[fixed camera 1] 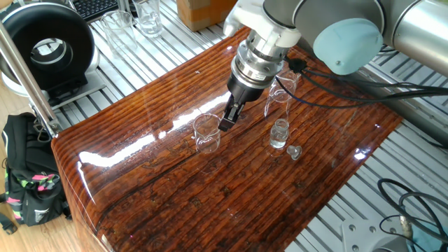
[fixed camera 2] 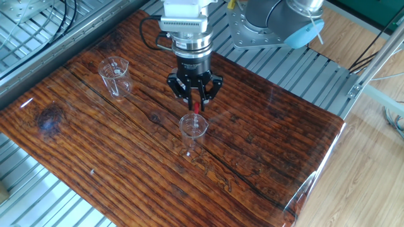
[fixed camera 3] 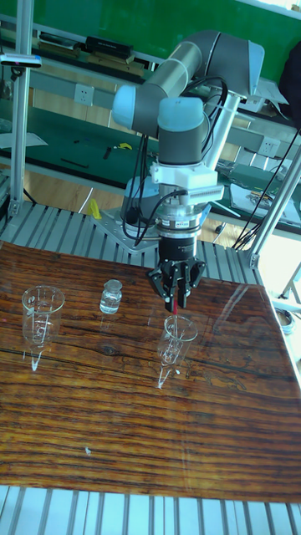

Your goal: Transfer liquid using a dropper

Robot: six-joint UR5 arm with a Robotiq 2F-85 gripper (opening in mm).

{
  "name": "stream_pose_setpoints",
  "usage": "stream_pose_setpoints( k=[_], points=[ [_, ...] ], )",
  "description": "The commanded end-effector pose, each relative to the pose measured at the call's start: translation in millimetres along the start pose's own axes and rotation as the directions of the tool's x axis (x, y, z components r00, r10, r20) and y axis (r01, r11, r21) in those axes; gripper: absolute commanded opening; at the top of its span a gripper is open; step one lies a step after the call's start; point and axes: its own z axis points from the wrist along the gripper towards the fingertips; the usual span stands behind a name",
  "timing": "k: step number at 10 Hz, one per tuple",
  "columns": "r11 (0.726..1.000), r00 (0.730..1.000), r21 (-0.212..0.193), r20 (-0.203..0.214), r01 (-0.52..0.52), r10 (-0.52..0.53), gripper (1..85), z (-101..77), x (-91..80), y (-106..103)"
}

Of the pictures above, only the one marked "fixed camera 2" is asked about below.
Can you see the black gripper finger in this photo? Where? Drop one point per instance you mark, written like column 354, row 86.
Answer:
column 216, row 86
column 173, row 85

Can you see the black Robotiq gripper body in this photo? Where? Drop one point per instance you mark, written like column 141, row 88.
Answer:
column 194, row 67

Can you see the glass dropper with red bulb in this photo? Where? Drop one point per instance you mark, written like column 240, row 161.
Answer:
column 196, row 108

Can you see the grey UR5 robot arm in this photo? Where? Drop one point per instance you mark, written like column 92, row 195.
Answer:
column 186, row 12

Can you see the lower glass conical flask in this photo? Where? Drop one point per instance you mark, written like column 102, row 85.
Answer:
column 193, row 132

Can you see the glass conical flask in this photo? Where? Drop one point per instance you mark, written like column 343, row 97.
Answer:
column 115, row 79
column 193, row 132

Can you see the upper glass conical flask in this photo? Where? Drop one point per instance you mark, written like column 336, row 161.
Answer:
column 115, row 79

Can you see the glossy wood-grain table mat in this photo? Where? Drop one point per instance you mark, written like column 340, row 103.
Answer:
column 221, row 157

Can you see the small yellow tag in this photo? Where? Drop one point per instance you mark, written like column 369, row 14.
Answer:
column 231, row 3

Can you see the white zip tie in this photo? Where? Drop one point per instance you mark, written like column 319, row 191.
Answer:
column 315, row 26

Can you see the perforated metal plate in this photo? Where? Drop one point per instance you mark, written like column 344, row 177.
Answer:
column 19, row 8

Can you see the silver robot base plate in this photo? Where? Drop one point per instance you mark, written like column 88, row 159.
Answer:
column 249, row 34

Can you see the aluminium frame post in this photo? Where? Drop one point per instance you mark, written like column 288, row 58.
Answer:
column 375, row 60

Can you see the grey horizontal frame bar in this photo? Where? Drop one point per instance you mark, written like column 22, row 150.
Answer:
column 385, row 99

